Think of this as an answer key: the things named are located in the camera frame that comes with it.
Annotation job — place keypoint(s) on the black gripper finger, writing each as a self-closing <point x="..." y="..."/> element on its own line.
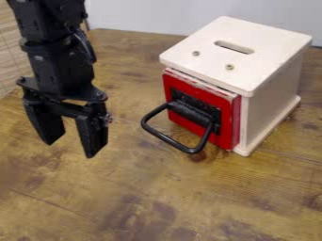
<point x="93" y="127"/>

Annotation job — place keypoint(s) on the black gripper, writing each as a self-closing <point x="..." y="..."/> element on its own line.
<point x="61" y="87"/>

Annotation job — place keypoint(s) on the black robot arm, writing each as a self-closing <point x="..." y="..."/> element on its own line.
<point x="49" y="19"/>

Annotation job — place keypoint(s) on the red drawer front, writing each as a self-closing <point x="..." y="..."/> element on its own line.
<point x="212" y="102"/>

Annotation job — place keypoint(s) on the white wooden drawer box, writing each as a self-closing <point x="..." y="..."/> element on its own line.
<point x="255" y="60"/>

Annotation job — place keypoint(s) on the black metal drawer handle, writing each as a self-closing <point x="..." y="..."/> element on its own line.
<point x="200" y="118"/>

